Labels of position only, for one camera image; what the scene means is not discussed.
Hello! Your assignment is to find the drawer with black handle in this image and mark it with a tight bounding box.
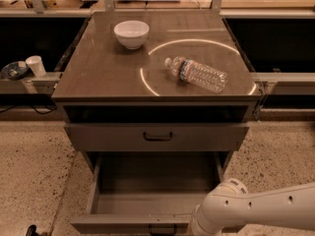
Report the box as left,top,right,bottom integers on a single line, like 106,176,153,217
65,123,249,152
70,152,223,236

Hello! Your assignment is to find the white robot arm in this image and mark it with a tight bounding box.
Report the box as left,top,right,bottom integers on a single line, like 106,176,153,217
188,178,315,236

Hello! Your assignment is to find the grey drawer cabinet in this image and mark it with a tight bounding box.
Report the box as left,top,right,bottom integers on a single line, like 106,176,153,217
50,9,264,173

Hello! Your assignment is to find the clear plastic water bottle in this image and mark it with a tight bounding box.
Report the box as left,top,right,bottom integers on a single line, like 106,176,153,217
164,56,228,93

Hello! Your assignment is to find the white ceramic bowl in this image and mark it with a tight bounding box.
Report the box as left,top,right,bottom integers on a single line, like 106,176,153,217
114,21,150,50

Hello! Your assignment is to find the white paper cup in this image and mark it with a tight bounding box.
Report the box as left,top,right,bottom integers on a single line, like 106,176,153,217
26,55,46,77

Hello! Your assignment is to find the dark round dish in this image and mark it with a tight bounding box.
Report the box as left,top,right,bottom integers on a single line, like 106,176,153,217
1,61,29,80

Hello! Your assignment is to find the black object at floor edge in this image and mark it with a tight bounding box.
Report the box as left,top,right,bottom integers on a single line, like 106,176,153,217
26,225,48,236

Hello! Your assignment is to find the black floor cable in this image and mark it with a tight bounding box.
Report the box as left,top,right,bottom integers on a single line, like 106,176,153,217
0,103,58,115

